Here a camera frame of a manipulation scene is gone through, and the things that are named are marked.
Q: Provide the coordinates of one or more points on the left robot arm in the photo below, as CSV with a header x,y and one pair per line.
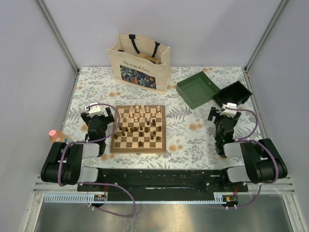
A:
x,y
63,164

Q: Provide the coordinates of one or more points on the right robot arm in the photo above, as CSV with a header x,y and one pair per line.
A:
x,y
262,161

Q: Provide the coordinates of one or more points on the beige printed tote bag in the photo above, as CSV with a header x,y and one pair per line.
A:
x,y
140,61

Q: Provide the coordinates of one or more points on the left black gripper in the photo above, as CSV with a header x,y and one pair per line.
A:
x,y
107,119

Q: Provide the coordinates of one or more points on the pink capped bottle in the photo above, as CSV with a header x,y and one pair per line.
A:
x,y
59,136

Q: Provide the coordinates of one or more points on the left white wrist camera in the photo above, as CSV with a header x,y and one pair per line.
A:
x,y
94,109

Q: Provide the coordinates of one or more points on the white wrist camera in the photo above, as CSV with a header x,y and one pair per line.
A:
x,y
229,110
94,109

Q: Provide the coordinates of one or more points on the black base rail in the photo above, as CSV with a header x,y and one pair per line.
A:
x,y
161,185

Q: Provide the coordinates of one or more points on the wooden chess board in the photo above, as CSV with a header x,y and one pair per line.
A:
x,y
140,129

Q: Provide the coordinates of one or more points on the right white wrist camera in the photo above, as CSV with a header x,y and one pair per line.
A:
x,y
229,110

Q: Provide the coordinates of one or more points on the black plastic bin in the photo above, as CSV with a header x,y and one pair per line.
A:
x,y
235,93

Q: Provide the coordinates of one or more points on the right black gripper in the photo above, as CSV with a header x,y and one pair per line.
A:
x,y
216,112

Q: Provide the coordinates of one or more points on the green open box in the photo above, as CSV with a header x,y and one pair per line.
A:
x,y
197,90

